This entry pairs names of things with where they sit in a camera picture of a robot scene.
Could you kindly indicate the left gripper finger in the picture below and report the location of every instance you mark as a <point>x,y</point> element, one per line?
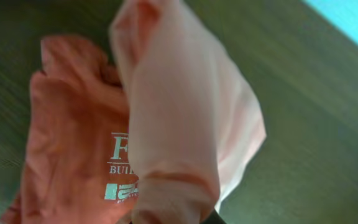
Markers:
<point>214,218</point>

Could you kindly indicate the salmon pink printed shirt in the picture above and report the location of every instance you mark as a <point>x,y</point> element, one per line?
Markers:
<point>194,121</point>

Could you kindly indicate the folded red printed shirt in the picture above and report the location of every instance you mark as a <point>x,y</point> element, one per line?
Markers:
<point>76,168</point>

